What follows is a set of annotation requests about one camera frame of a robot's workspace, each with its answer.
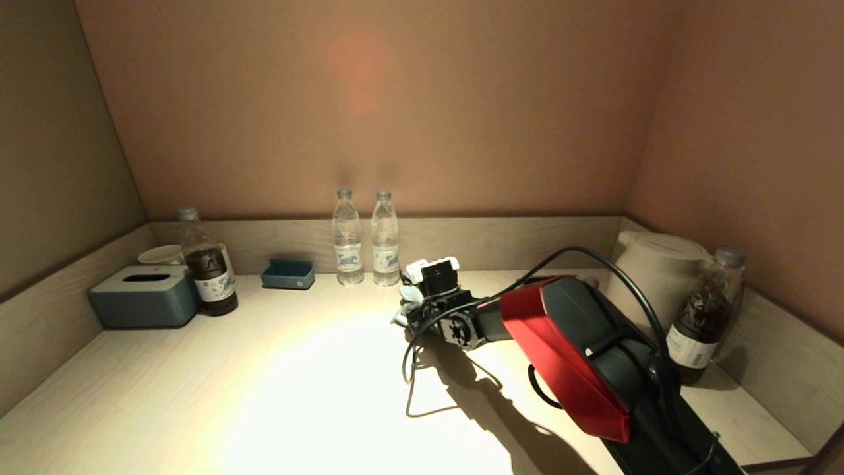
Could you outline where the light blue microfibre cloth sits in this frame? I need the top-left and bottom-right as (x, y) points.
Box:
(392, 282), (424, 327)

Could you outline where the clear water bottle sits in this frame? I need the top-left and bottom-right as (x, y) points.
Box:
(332, 190), (364, 286)
(370, 191), (401, 287)

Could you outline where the small blue tray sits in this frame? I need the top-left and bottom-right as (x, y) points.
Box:
(260, 259), (315, 291)

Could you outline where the white electric kettle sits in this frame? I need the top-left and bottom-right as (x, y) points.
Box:
(605, 231), (713, 331)

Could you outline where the dark tea bottle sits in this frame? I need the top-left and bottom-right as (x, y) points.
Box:
(178, 208), (239, 317)
(665, 247), (748, 385)

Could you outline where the white cup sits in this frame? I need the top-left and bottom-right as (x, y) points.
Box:
(137, 245), (184, 267)

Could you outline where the blue tissue box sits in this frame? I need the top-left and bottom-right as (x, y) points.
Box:
(89, 266), (200, 329)

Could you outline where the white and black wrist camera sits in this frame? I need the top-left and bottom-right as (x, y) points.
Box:
(404, 257), (461, 298)

